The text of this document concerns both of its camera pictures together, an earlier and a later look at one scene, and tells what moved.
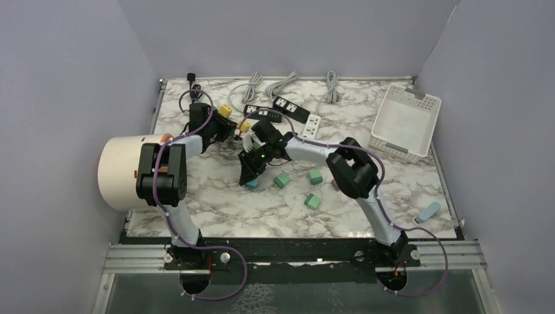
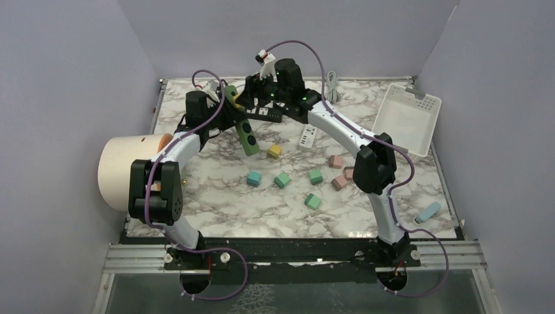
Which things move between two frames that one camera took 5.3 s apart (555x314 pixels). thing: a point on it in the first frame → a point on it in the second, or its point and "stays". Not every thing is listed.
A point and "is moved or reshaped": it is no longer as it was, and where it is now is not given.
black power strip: x=272 y=116 stays
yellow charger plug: x=225 y=110 is moved or reshaped
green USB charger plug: x=282 y=180 stays
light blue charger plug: x=429 y=212 stays
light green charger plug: x=312 y=201 stays
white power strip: x=311 y=126 stays
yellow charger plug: x=245 y=126 is moved or reshaped
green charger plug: x=315 y=176 stays
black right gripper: x=249 y=169 → x=252 y=89
